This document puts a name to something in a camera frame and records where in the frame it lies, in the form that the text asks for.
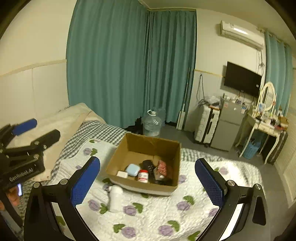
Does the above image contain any white cylindrical plug device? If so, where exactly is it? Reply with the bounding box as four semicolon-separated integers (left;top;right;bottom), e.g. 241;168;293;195
109;185;123;213

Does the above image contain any white square power adapter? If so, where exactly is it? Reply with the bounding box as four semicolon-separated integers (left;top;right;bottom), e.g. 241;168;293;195
117;171;128;178

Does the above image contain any pink patterned card case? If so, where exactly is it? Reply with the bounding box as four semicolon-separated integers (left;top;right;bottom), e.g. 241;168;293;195
157;160;167;177

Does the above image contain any light blue earbuds case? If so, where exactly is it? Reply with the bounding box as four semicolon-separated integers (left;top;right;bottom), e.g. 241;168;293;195
125;164;140;177

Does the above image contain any white bottle red cap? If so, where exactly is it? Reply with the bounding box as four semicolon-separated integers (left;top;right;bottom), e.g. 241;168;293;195
137;169;149;183

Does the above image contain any black remote control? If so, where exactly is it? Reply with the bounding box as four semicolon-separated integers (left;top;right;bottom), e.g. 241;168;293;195
142;160;160;184

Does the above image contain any person's hand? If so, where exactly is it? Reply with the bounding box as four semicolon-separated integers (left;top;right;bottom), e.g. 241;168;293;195
0;186;20;211

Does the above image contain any cream pillow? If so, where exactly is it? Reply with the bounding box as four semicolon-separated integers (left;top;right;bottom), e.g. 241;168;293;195
8;103;105;182

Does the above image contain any blue laundry basket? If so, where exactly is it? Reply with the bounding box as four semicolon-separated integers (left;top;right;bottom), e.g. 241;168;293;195
243;138;261;160

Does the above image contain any white floral quilt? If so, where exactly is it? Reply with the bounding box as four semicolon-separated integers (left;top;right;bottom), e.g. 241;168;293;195
50;133;262;240

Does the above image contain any white dressing table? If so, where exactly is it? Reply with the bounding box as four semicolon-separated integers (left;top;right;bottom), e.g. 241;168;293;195
235;114;288;165

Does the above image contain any white hard suitcase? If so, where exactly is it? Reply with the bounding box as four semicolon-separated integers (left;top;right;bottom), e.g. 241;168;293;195
194;104;220;145

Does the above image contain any silver mini fridge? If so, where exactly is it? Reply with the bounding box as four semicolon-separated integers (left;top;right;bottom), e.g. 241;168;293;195
211;99;245;151

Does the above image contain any brown cardboard box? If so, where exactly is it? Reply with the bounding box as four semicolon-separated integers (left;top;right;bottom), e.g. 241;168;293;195
105;133;181;196

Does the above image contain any white oval vanity mirror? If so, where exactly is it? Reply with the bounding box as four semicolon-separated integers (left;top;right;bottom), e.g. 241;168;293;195
258;82;276;113

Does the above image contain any clear water jug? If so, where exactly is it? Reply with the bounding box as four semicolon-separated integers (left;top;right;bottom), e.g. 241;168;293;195
142;109;162;137

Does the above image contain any teal right window curtain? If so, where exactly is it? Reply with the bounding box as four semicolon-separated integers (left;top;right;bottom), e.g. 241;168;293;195
264;31;293;115

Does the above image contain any white air conditioner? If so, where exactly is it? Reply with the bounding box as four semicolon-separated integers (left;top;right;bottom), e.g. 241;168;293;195
220;21;264;50

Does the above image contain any black wall television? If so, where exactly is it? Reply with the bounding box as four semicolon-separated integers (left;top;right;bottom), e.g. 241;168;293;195
224;62;262;98

